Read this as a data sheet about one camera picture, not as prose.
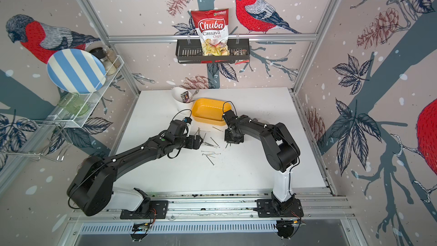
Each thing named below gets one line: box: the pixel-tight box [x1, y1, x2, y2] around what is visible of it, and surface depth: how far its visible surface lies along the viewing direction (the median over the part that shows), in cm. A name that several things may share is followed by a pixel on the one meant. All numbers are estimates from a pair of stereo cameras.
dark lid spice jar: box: [89, 46, 113, 72], surface depth 83 cm
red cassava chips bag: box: [190, 8, 231, 57], surface depth 83 cm
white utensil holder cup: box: [171, 86, 194, 115], surface depth 106 cm
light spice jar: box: [106, 48, 122, 68], surface depth 87 cm
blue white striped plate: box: [46, 48, 107, 95], surface depth 74 cm
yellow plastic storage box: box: [191, 97, 232, 126], surface depth 111 cm
